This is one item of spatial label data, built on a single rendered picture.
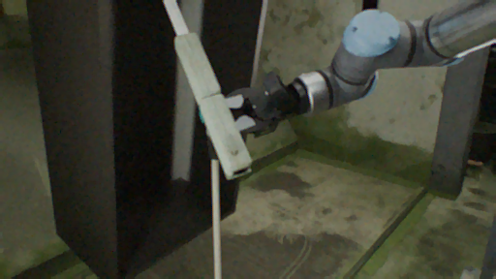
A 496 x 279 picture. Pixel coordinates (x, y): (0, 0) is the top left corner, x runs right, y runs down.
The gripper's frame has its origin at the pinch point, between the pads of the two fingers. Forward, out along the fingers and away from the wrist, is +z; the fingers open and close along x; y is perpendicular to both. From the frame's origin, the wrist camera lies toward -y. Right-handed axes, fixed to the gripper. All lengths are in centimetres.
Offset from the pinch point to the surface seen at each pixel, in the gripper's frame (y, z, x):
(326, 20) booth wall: 146, -141, 117
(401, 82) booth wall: 140, -161, 47
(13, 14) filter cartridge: 81, 51, 122
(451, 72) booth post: 115, -177, 34
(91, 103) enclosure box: 17.8, 22.0, 23.1
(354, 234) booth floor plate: 143, -79, -30
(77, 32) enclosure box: 6.8, 19.1, 35.2
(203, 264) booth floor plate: 137, 6, -13
